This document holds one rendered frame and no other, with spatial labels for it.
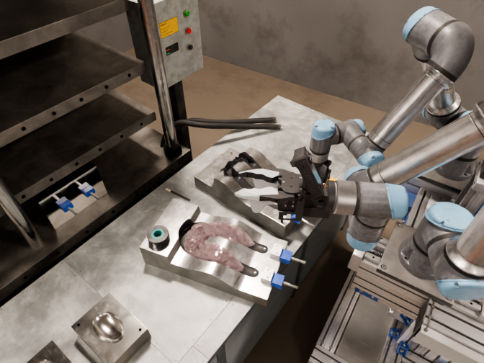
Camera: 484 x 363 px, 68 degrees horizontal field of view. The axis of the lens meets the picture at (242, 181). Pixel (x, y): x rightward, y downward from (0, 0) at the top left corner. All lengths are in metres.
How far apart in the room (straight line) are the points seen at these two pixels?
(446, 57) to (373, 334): 1.37
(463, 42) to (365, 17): 2.35
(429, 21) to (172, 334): 1.26
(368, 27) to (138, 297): 2.90
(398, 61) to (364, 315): 2.28
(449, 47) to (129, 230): 1.30
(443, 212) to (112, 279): 1.14
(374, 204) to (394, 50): 2.82
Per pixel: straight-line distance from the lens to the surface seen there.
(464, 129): 0.89
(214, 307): 1.35
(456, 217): 1.12
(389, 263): 1.24
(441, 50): 1.20
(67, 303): 1.49
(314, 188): 0.76
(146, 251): 1.38
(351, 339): 2.01
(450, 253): 1.01
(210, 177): 1.64
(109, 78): 1.57
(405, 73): 3.59
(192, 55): 1.94
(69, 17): 1.46
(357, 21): 3.54
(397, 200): 0.80
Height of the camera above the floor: 2.02
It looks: 46 degrees down
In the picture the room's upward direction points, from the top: straight up
